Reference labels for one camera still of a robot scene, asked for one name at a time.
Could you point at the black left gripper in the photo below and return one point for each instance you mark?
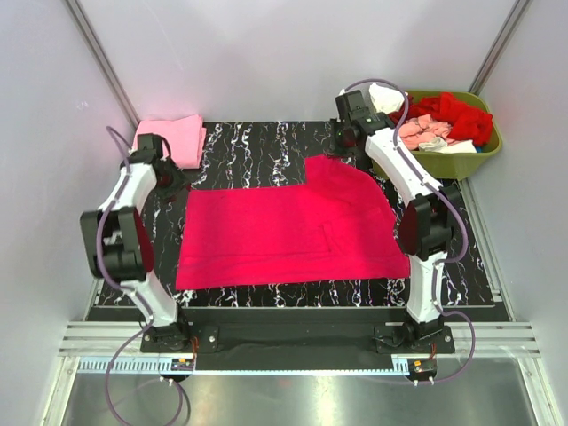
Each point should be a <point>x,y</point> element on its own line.
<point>180,181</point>

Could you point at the folded pink t shirt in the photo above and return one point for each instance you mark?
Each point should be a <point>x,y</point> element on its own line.
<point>186,137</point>

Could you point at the aluminium frame rail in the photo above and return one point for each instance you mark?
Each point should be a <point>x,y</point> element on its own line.
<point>490,339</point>

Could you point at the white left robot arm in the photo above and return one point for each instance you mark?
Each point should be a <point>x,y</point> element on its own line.
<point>116,243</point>

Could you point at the dark red garment in basket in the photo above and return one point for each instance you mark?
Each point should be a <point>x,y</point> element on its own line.
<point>399,115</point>

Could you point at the olive green plastic basket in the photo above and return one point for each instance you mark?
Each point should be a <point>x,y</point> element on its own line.
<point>459,165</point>

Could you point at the white cloth in basket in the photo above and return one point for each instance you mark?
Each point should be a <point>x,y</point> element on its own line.
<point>385,99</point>

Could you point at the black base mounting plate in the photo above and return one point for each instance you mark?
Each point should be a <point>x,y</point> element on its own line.
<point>366,354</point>

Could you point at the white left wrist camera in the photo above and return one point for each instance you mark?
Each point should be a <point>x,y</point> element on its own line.
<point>150,148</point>

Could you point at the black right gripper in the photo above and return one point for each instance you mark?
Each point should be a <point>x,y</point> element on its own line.
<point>349,152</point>

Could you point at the peach garment in basket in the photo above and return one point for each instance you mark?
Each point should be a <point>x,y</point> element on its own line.
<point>424,129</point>

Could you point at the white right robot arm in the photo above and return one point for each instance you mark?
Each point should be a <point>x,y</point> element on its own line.
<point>429,219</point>

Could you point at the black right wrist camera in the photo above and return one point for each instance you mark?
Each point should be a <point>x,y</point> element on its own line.
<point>353,111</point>

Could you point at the magenta t shirt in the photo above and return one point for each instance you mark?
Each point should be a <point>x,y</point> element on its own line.
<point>338,225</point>

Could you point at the aluminium corner post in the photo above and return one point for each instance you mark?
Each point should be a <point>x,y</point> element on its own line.
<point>499,45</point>
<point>81,20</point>

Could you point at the black marbled table mat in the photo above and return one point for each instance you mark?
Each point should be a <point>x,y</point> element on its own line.
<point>260,154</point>

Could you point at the left aluminium corner post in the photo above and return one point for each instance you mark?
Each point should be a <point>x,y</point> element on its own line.
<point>81,20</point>

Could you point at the right aluminium corner post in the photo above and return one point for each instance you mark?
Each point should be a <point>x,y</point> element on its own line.
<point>499,45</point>

